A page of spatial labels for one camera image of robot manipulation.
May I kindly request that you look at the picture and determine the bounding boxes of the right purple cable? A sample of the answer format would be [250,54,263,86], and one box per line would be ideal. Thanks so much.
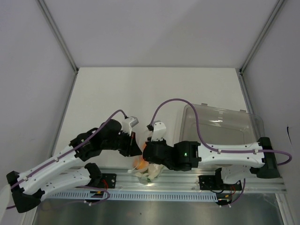
[147,98,293,166]

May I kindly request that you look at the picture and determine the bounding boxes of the left aluminium frame post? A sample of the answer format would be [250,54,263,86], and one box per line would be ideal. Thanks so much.
[36,0,79,73]

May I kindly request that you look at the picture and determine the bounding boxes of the right aluminium frame post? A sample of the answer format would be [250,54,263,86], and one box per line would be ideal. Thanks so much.
[239,0,287,76]

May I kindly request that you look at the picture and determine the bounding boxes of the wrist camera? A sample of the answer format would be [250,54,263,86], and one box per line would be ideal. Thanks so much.
[147,120,166,142]
[121,117,139,136]

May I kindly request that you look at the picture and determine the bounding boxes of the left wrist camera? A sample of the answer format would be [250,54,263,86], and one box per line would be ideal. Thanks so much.
[121,117,139,136]

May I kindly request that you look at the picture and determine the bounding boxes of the aluminium mounting rail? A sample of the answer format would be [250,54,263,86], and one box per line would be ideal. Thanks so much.
[32,167,287,193]

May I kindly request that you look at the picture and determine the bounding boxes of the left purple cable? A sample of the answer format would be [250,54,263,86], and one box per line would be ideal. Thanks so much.
[6,109,128,210]

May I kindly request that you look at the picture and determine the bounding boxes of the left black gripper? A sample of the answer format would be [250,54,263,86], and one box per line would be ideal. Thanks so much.
[102,129,142,157]

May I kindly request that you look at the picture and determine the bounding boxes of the clear plastic food container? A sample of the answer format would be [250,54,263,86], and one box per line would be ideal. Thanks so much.
[179,104,265,145]

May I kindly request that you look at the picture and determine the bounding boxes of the clear zip top bag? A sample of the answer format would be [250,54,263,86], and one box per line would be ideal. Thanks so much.
[127,131,165,185]

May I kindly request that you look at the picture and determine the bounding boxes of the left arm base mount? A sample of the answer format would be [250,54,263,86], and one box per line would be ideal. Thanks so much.
[85,173,117,189]

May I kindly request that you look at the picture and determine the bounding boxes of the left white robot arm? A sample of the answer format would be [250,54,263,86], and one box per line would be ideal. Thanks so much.
[7,117,142,213]

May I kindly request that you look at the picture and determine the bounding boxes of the orange fruit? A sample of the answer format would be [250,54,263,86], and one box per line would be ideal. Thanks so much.
[133,157,149,170]

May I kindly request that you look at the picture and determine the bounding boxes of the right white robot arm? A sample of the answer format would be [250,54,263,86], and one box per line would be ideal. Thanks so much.
[142,137,280,179]

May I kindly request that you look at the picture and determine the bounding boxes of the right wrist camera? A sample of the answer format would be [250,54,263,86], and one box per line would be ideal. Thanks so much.
[147,120,166,142]

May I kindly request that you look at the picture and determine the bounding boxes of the aluminium frame post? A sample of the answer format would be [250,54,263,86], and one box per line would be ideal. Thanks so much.
[239,0,287,76]
[36,0,79,73]

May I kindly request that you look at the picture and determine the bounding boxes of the white slotted cable duct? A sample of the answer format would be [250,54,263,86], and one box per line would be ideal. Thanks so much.
[48,189,218,202]

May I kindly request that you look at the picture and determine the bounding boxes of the purple cable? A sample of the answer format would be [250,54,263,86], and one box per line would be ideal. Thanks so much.
[6,109,128,210]
[147,98,293,166]

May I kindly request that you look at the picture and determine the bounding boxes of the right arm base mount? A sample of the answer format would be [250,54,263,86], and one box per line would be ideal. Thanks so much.
[198,175,242,193]

